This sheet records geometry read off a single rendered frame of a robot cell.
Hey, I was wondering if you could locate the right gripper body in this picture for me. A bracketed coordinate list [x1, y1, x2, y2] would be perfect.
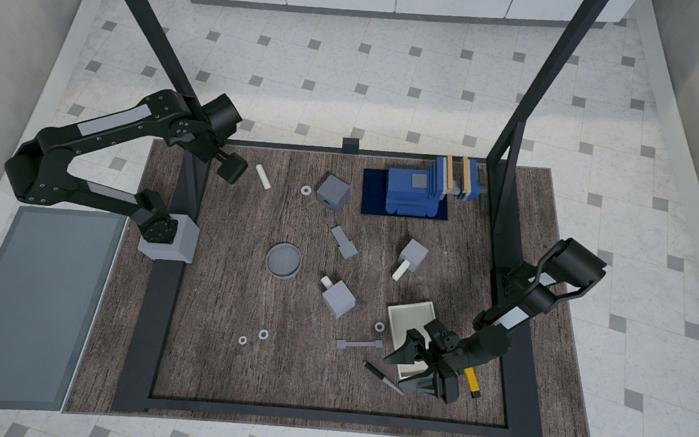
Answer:
[186, 131, 248, 184]

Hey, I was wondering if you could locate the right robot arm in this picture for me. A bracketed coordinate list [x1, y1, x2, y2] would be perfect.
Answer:
[4, 89, 243, 244]

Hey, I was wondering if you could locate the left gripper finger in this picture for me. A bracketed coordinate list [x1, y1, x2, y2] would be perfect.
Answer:
[383, 335, 414, 365]
[398, 364, 441, 399]

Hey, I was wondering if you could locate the cream open rectangular tray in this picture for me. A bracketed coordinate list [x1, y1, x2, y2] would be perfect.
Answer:
[387, 302, 435, 379]

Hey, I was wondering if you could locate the black and grey pin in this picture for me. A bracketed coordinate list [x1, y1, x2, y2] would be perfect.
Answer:
[363, 361, 404, 396]

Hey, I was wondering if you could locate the dark blue flat mat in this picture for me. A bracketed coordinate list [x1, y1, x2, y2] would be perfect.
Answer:
[361, 169, 448, 220]

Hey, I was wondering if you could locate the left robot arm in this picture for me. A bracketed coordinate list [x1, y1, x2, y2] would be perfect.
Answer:
[424, 237, 607, 368]

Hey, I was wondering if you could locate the yellow screwdriver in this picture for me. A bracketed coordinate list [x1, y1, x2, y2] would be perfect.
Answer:
[464, 368, 481, 399]

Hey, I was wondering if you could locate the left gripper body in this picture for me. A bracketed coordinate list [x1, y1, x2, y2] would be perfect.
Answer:
[406, 328, 469, 404]

